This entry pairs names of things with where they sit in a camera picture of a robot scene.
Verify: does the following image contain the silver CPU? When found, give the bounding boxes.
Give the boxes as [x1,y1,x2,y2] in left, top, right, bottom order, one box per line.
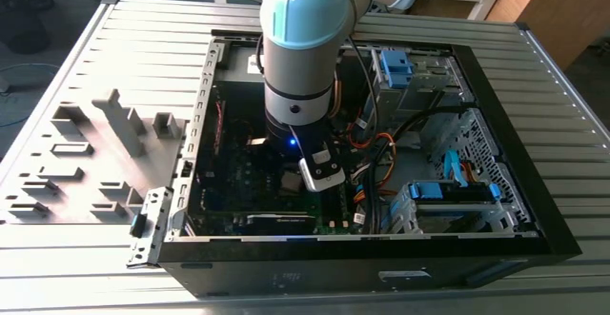
[278,171,304,191]

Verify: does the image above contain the green motherboard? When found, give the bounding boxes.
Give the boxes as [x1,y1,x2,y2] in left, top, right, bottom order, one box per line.
[188,89,357,238]

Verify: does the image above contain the black RAM slot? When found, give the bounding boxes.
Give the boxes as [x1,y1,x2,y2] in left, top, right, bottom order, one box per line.
[322,190,340,227]
[336,186,353,227]

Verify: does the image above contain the black graphics card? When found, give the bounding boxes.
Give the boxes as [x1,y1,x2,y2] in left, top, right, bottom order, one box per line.
[234,213,317,236]

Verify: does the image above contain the metal expansion slot retainer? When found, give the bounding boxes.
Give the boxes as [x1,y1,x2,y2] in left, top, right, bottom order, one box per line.
[125,186,174,270]

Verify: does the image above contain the blue drive bay latch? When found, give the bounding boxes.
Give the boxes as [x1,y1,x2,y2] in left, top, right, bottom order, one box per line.
[380,49,415,89]

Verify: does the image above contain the tall metal drive cage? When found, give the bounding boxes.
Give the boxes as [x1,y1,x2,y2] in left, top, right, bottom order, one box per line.
[364,49,477,151]

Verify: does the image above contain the blue disk carrier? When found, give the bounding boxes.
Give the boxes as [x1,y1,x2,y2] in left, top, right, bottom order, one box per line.
[408,181,501,202]

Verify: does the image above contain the black open PC case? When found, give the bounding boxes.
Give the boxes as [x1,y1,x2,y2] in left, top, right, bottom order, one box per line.
[154,28,583,299]

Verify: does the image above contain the grey parts rack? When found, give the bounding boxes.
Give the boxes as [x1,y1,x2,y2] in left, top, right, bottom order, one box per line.
[0,88,192,225]

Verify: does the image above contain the low metal disk cage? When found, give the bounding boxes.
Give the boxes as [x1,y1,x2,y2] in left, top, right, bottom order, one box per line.
[388,181,541,236]

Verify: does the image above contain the black office chair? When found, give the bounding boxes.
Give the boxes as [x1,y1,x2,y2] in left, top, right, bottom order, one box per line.
[0,0,56,56]

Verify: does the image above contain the wooden cabinet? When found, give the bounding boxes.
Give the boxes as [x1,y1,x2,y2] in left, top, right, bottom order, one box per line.
[484,0,610,71]

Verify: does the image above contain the thin red wire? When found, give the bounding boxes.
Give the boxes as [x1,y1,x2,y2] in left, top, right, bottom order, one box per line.
[213,100,228,154]

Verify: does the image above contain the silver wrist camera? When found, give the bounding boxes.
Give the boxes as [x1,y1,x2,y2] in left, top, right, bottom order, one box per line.
[297,143,348,193]

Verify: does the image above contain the orange power wires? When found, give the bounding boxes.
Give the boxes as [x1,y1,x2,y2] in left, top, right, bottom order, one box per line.
[349,131,400,204]

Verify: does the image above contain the thick black cable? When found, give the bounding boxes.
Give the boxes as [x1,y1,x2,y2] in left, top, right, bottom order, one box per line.
[365,106,471,234]

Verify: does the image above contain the blue flat data cable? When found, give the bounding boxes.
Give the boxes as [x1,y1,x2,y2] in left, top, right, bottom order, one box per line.
[444,149,471,188]

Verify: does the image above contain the short orange red wires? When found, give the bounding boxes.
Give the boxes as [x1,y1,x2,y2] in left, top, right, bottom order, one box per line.
[460,161,483,184]

